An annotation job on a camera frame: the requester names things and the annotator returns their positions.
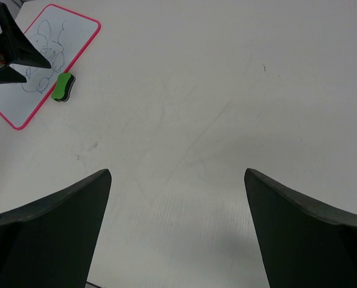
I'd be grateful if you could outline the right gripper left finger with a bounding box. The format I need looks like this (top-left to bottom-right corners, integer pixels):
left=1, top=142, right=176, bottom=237
left=0, top=169, right=112, bottom=287

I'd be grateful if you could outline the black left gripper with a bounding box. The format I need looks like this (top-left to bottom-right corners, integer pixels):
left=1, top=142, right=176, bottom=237
left=0, top=2, right=51, bottom=84

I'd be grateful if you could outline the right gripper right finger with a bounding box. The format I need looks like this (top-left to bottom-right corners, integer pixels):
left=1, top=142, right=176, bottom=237
left=244, top=169, right=357, bottom=287

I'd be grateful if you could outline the pink framed whiteboard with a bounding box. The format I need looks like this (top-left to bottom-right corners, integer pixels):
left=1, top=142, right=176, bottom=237
left=0, top=1, right=101, bottom=130

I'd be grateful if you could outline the green whiteboard eraser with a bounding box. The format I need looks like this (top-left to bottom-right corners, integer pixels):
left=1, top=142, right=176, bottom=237
left=51, top=73, right=76, bottom=102

